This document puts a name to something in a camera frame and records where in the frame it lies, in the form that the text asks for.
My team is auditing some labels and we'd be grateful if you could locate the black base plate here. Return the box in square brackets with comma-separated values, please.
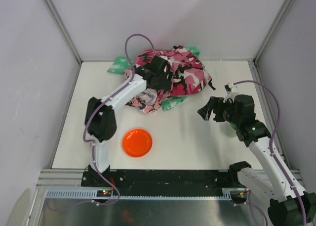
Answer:
[81, 169, 247, 197]

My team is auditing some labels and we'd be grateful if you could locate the green tie-dye cloth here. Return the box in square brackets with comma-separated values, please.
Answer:
[106, 45, 202, 111]

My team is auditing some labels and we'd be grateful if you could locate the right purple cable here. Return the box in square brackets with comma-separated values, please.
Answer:
[233, 80, 309, 226]

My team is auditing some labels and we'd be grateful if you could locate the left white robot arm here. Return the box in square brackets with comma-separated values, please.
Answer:
[83, 55, 173, 173]

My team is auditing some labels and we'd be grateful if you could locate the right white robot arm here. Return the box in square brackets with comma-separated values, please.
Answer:
[197, 84, 316, 226]

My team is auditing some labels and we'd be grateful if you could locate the aluminium frame rail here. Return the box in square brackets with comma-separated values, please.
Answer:
[37, 169, 304, 187]

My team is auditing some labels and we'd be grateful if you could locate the grey slotted cable duct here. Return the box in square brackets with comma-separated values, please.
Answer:
[45, 188, 246, 200]

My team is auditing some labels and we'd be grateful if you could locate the pink camouflage cloth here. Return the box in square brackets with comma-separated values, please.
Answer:
[133, 45, 217, 98]

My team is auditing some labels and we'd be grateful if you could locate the light pink navy cloth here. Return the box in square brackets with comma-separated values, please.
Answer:
[123, 69, 163, 115]

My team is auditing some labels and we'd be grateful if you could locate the orange plastic plate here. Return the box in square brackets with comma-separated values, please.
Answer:
[122, 129, 153, 157]

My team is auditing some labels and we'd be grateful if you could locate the green plastic cup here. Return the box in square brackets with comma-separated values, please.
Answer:
[228, 123, 237, 137]

